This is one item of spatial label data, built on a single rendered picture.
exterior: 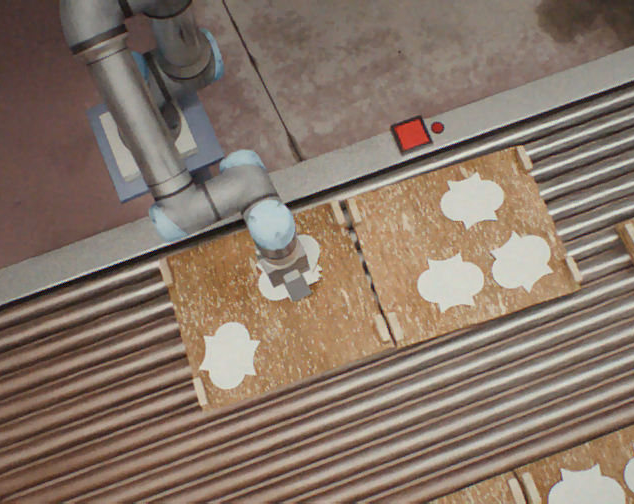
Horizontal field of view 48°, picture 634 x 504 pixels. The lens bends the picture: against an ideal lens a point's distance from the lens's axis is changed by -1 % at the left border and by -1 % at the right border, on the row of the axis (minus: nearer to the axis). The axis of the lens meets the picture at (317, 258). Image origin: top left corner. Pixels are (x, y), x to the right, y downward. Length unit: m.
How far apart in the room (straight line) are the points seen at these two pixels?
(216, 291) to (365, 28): 1.65
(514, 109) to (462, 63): 1.16
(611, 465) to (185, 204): 0.95
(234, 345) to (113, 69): 0.61
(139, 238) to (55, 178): 1.25
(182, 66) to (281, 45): 1.41
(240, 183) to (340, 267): 0.37
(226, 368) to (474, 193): 0.65
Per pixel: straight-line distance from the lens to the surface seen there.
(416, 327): 1.50
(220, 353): 1.50
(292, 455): 1.48
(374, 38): 2.91
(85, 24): 1.20
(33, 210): 2.84
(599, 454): 1.53
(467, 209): 1.57
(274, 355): 1.49
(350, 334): 1.49
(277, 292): 1.48
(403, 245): 1.54
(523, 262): 1.55
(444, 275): 1.52
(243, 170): 1.26
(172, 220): 1.25
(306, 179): 1.62
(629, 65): 1.86
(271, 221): 1.19
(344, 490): 1.48
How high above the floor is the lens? 2.39
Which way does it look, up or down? 72 degrees down
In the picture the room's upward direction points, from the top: 10 degrees counter-clockwise
